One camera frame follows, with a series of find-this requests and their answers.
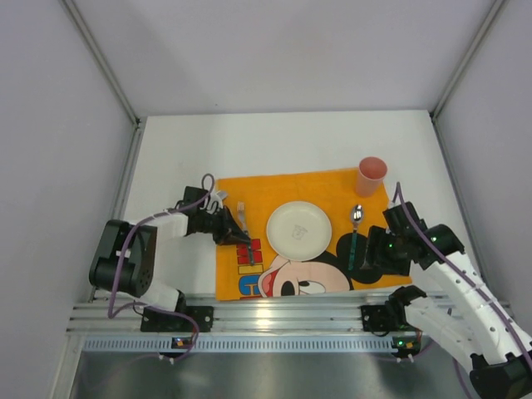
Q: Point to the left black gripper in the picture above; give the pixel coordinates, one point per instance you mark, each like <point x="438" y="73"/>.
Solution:
<point x="226" y="226"/>

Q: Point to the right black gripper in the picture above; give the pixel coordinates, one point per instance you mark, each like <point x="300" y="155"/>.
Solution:
<point x="372" y="249"/>

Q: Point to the orange cartoon placemat cloth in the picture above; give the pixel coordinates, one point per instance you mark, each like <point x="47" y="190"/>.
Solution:
<point x="274" y="276"/>

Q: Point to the steel spoon teal handle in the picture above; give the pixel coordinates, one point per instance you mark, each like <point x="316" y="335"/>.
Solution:
<point x="356" y="217"/>

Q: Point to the cream round plate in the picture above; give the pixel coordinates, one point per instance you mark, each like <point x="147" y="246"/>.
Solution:
<point x="299" y="231"/>

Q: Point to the pink plastic cup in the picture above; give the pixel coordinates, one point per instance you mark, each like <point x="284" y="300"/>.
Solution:
<point x="370" y="174"/>

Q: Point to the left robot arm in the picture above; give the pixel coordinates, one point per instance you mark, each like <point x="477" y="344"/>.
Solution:
<point x="128" y="254"/>

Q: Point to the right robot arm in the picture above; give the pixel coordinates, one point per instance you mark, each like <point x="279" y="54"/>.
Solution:
<point x="490" y="346"/>

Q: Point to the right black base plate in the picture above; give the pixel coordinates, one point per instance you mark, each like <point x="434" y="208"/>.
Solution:
<point x="389" y="318"/>

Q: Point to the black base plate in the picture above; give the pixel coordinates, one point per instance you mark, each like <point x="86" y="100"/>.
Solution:
<point x="157" y="322"/>
<point x="389" y="318"/>

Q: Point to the aluminium mounting rail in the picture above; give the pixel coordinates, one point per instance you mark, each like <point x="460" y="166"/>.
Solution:
<point x="321" y="314"/>

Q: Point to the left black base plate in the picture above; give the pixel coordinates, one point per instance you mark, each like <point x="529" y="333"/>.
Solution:
<point x="157" y="322"/>

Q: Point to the white slotted cable duct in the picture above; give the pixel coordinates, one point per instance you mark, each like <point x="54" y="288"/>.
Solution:
<point x="246" y="344"/>

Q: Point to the left aluminium frame post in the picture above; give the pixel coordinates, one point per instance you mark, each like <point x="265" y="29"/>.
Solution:
<point x="84" y="31"/>

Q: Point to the aluminium frame post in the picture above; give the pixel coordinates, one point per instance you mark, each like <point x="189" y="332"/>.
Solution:
<point x="475" y="44"/>
<point x="84" y="31"/>

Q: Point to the right aluminium frame post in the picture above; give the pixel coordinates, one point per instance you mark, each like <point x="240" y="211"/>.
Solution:
<point x="475" y="44"/>

